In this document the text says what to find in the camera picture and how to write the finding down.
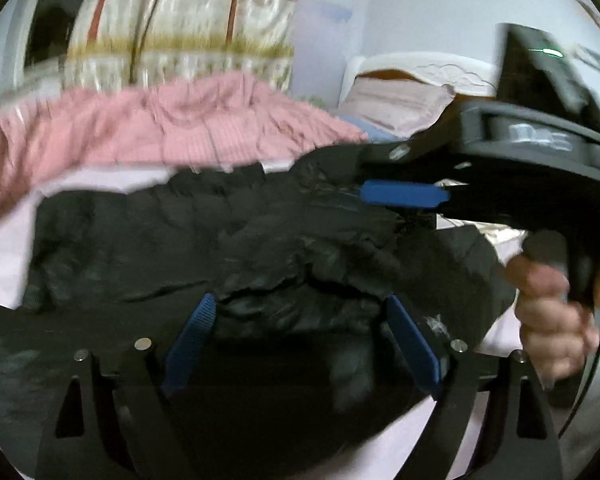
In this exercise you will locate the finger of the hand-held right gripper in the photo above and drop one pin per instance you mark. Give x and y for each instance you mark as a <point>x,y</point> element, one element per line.
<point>405,194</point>

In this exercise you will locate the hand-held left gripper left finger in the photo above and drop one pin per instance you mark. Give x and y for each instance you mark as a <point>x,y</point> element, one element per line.
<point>195,330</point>

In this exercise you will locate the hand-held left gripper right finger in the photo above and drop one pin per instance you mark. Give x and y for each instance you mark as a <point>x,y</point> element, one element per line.
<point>412,345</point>

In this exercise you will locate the black puffer jacket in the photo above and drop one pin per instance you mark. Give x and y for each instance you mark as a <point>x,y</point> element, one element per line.
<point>230,240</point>

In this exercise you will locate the person's right hand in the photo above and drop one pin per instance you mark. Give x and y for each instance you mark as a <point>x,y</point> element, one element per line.
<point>545,320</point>

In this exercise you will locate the blue floral pillow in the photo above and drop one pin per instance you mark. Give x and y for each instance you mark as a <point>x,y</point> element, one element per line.
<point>375,130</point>

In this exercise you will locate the pink pillow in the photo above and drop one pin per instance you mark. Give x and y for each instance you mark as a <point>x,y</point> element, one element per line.
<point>395,105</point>

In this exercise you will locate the white and wooden headboard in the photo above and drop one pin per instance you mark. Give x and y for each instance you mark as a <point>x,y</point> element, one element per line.
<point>420,67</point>

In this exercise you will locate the pink checked quilt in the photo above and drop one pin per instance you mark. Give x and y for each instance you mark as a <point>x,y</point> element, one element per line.
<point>155,125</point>

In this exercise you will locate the tree print curtain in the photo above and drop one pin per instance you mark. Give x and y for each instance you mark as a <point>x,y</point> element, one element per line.
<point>180,20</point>

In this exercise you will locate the white framed window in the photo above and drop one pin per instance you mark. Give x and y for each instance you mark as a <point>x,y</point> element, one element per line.
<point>50,25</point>

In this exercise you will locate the pale purple wall panel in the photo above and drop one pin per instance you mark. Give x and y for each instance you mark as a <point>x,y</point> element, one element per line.
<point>330,35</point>

